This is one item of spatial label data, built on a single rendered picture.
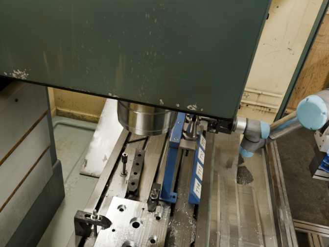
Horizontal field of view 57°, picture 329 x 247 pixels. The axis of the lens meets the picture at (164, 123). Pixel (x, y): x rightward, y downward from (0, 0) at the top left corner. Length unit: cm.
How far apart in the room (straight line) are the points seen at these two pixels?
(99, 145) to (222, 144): 75
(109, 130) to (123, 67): 133
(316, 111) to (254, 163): 93
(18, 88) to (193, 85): 62
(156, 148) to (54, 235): 64
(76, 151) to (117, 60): 147
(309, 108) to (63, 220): 122
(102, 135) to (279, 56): 113
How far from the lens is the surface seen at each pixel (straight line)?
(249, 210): 167
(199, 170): 145
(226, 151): 189
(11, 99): 103
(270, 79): 187
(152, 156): 154
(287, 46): 180
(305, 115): 119
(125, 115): 74
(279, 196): 168
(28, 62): 70
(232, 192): 171
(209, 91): 60
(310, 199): 300
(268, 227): 170
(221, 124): 137
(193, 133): 116
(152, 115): 71
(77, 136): 215
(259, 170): 198
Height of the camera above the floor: 194
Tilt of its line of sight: 36 degrees down
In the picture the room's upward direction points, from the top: 8 degrees clockwise
